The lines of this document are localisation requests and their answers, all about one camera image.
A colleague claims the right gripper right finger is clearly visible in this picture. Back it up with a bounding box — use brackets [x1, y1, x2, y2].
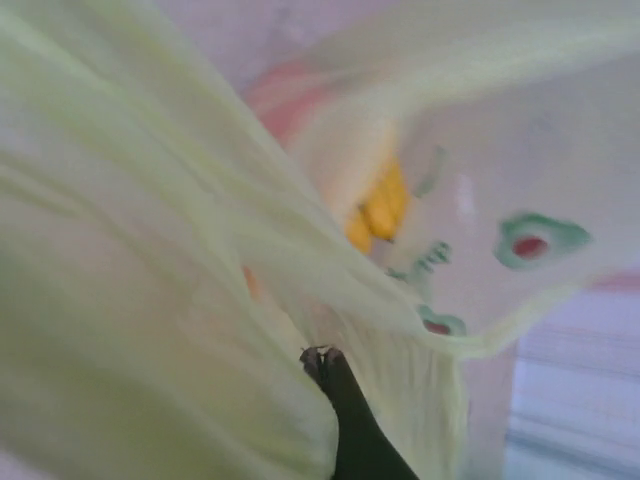
[319, 347, 419, 480]

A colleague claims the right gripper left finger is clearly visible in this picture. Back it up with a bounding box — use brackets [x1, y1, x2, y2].
[298, 346, 324, 385]

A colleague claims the yellow ridged fake starfruit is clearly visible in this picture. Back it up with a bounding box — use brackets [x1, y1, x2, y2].
[344, 159, 412, 252]

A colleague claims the pale yellow plastic bag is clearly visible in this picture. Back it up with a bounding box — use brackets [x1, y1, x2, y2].
[0, 0, 640, 480]

